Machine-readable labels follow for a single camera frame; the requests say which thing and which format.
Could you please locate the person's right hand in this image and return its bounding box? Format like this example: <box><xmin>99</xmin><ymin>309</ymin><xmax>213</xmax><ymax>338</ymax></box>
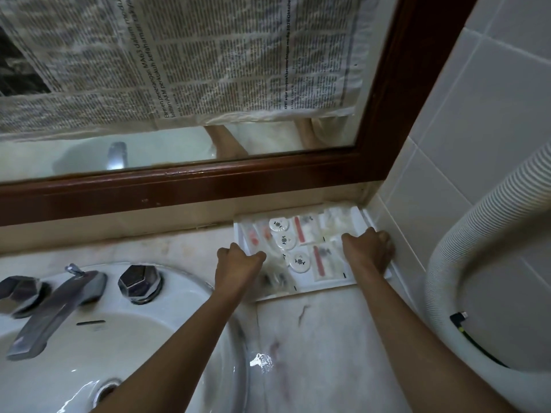
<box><xmin>341</xmin><ymin>226</ymin><xmax>396</xmax><ymax>279</ymax></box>

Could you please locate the person's left hand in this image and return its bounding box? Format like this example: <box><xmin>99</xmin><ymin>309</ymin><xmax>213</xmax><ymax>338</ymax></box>
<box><xmin>215</xmin><ymin>243</ymin><xmax>268</xmax><ymax>294</ymax></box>

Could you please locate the white plastic tray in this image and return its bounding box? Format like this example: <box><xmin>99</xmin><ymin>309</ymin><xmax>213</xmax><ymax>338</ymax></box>
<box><xmin>233</xmin><ymin>204</ymin><xmax>393</xmax><ymax>302</ymax></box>

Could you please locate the person's left forearm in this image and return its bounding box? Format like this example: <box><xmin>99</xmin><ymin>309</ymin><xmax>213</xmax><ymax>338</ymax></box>
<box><xmin>88</xmin><ymin>283</ymin><xmax>259</xmax><ymax>413</ymax></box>

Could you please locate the person's right forearm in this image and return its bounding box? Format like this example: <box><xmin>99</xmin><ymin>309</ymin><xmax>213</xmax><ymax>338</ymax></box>
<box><xmin>350</xmin><ymin>267</ymin><xmax>515</xmax><ymax>413</ymax></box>

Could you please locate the clear sachet with pink print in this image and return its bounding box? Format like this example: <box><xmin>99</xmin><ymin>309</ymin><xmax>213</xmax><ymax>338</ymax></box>
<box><xmin>239</xmin><ymin>221</ymin><xmax>273</xmax><ymax>255</ymax></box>

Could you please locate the clear packet with dark items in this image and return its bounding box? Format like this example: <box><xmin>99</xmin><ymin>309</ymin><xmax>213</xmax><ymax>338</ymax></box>
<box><xmin>257</xmin><ymin>271</ymin><xmax>294</xmax><ymax>294</ymax></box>

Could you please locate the red striped clear sachet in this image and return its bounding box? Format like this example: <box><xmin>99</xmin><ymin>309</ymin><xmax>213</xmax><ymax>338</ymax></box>
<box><xmin>293</xmin><ymin>215</ymin><xmax>322</xmax><ymax>246</ymax></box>
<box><xmin>312</xmin><ymin>245</ymin><xmax>346</xmax><ymax>283</ymax></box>

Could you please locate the white folded packet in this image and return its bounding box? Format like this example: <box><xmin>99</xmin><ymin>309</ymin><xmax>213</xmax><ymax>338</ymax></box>
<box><xmin>319</xmin><ymin>206</ymin><xmax>367</xmax><ymax>244</ymax></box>

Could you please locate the brown wooden framed mirror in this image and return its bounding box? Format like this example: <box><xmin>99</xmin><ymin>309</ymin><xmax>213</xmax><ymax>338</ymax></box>
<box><xmin>0</xmin><ymin>0</ymin><xmax>481</xmax><ymax>229</ymax></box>

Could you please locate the chrome faceted faucet knob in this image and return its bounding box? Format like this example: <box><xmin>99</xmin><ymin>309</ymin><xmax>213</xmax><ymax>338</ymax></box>
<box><xmin>118</xmin><ymin>265</ymin><xmax>164</xmax><ymax>305</ymax></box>
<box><xmin>0</xmin><ymin>276</ymin><xmax>44</xmax><ymax>320</ymax></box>

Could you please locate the metal sink drain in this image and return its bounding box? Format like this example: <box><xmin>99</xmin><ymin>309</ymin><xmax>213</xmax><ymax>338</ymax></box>
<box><xmin>92</xmin><ymin>378</ymin><xmax>124</xmax><ymax>405</ymax></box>

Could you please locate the newspaper sheet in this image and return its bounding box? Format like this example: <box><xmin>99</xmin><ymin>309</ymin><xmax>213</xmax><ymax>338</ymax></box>
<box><xmin>129</xmin><ymin>0</ymin><xmax>380</xmax><ymax>127</ymax></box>
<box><xmin>0</xmin><ymin>0</ymin><xmax>173</xmax><ymax>140</ymax></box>

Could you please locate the chrome faucet spout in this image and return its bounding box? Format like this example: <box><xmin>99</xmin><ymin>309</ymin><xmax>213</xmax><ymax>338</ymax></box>
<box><xmin>6</xmin><ymin>264</ymin><xmax>108</xmax><ymax>363</ymax></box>

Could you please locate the white ceramic sink basin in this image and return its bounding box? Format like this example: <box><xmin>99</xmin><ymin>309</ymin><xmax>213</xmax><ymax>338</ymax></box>
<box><xmin>0</xmin><ymin>261</ymin><xmax>260</xmax><ymax>413</ymax></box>

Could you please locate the white corrugated hose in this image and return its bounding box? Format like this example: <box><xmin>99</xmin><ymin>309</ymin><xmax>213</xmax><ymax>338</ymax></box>
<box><xmin>424</xmin><ymin>141</ymin><xmax>551</xmax><ymax>413</ymax></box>

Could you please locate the black cable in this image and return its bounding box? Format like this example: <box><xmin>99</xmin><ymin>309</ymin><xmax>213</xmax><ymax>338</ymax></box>
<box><xmin>449</xmin><ymin>312</ymin><xmax>511</xmax><ymax>369</ymax></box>

